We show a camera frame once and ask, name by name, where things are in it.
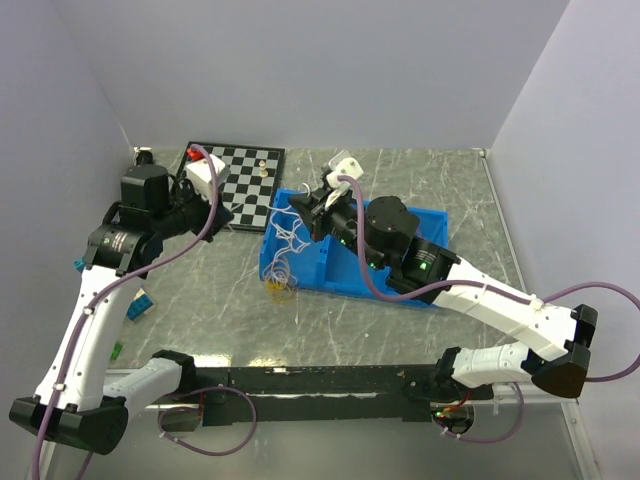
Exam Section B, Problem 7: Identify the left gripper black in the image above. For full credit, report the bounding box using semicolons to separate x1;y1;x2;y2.
152;176;235;242

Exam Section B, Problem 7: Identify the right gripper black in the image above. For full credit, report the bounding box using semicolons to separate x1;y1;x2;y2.
289;185;388;271

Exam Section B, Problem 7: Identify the white cable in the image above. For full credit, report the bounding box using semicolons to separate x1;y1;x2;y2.
262;182;314;291

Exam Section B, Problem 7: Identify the blue three-compartment bin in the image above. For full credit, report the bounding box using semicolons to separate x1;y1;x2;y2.
258;188;449;312

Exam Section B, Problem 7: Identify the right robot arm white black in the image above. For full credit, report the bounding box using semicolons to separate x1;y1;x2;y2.
288;187;598;399

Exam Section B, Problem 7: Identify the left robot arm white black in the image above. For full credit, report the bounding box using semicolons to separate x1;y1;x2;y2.
9;159;232;455

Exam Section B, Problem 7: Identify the white chess piece upper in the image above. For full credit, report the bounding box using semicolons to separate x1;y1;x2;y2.
259;160;269;178

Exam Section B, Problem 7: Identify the black white chessboard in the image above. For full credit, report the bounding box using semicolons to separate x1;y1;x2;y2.
202;143;285;233

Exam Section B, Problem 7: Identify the black marker orange cap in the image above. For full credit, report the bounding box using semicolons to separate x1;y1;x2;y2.
134;150;154;166

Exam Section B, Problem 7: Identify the blue brown toy block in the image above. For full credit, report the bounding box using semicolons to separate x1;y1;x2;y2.
73;257;85;272

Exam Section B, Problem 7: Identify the green toy brick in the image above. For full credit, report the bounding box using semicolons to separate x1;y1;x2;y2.
110;342;123;361

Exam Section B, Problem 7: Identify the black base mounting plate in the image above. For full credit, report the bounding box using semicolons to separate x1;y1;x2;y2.
137;365;494;427

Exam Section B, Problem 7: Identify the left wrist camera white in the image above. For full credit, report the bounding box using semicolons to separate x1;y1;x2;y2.
185;156;230;202

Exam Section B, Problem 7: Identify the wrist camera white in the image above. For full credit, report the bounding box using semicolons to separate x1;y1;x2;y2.
322;150;364;211
185;156;230;202

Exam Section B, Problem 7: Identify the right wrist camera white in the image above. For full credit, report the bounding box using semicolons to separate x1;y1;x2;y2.
322;150;364;211

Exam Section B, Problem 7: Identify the yellow cable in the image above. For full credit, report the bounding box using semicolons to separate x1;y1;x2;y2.
264;257;299;305

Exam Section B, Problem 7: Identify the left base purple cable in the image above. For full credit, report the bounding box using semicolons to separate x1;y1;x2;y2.
157;387;255;456

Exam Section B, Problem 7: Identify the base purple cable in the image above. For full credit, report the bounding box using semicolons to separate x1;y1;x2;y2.
157;387;255;456
434;384;525;446

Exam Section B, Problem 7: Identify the aluminium frame rail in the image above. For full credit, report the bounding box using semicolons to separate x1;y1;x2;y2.
97;379;571;412

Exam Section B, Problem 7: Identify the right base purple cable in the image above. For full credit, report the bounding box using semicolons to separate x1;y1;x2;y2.
434;384;525;446

